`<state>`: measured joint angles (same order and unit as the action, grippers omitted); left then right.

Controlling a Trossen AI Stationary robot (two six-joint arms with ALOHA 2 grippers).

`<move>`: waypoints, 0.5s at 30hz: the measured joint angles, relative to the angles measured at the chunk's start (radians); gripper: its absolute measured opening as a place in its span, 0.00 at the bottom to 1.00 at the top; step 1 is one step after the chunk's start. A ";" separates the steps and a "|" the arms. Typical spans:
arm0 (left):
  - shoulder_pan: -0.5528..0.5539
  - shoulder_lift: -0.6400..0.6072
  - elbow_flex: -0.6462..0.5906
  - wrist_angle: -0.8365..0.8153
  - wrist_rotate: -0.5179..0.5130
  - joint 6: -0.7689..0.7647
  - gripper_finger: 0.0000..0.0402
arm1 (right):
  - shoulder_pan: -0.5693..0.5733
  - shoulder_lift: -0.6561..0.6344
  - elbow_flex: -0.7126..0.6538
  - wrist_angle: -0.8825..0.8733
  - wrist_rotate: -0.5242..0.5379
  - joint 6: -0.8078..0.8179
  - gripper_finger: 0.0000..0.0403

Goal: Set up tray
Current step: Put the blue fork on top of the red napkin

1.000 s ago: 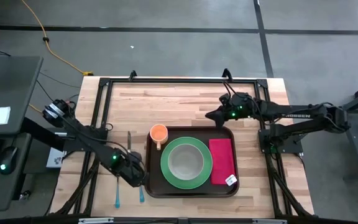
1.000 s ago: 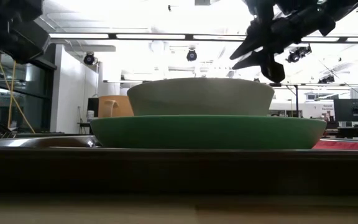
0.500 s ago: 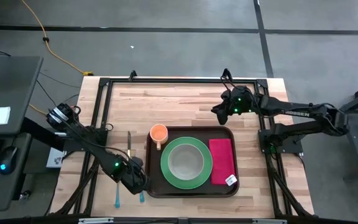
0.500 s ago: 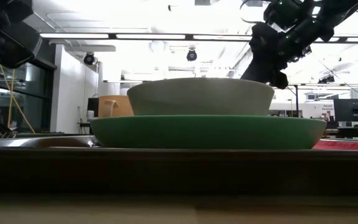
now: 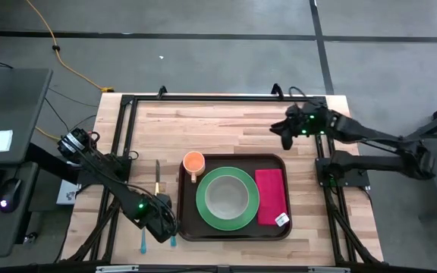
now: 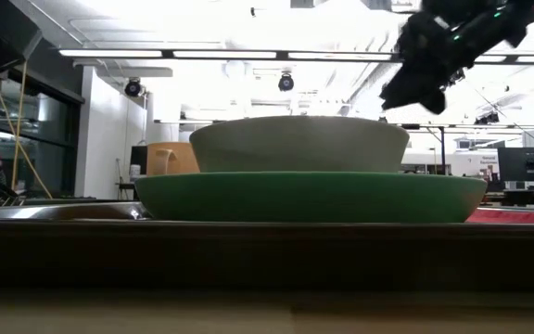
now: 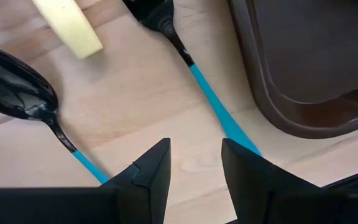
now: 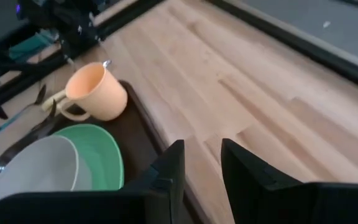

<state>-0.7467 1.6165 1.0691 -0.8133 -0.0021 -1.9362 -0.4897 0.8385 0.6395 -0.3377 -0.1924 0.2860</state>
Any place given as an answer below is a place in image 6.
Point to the grey-white bowl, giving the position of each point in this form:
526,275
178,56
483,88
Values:
299,144

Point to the black computer monitor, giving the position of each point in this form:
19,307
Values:
526,164

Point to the red cloth napkin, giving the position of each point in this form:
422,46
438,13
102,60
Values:
517,217

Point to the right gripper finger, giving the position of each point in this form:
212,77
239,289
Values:
403,99
413,80

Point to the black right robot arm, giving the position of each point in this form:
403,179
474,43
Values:
503,23

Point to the black ceiling spotlight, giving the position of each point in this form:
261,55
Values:
286,82
132,88

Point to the green plastic plate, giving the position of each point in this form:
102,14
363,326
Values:
313,197

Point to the white plastic tub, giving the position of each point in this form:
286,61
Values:
134,172

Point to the beige ceramic mug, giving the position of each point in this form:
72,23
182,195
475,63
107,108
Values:
179,160

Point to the brown serving tray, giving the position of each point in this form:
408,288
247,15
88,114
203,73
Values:
267,250

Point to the white wall sign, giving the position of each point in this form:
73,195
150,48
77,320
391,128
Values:
488,160

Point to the long ceiling light rail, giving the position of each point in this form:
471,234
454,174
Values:
109,53

